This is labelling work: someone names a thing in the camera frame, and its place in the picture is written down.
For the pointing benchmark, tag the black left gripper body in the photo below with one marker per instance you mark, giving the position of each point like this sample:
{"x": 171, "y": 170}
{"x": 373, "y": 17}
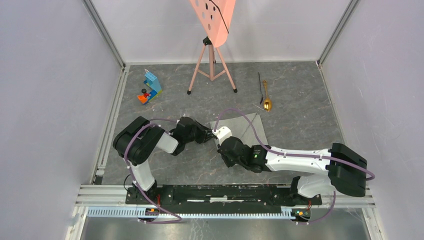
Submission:
{"x": 205, "y": 134}

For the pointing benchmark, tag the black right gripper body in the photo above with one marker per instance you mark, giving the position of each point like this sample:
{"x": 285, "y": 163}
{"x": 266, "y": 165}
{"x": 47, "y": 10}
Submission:
{"x": 225, "y": 151}

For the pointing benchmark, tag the grey cloth napkin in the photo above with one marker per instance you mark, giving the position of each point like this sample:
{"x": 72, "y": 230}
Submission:
{"x": 241, "y": 129}

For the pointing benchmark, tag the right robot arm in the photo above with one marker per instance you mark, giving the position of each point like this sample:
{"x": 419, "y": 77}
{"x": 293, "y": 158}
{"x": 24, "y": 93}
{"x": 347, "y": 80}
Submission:
{"x": 338, "y": 168}

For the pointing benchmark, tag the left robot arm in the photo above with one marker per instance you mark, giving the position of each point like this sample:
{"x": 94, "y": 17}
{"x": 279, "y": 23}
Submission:
{"x": 141, "y": 137}

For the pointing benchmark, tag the gold spoon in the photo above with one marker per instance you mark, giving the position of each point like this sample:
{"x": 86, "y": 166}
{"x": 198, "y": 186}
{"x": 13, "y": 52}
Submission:
{"x": 267, "y": 103}

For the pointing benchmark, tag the thin black utensil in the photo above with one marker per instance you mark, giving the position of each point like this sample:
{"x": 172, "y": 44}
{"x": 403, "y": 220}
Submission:
{"x": 260, "y": 89}

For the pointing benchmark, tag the blue toy brick figure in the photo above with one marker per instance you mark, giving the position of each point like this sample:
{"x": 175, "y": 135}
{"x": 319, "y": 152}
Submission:
{"x": 154, "y": 85}

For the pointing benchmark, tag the pink tripod stand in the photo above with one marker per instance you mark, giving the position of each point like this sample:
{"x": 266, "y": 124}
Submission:
{"x": 207, "y": 44}

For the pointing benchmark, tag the pink perforated board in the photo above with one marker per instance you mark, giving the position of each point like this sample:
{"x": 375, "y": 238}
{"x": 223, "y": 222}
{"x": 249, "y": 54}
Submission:
{"x": 215, "y": 16}

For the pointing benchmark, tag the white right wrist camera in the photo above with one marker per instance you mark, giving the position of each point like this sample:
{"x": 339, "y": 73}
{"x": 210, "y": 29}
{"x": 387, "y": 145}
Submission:
{"x": 221, "y": 134}

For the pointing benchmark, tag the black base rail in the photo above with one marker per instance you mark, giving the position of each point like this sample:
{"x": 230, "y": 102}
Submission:
{"x": 171, "y": 204}

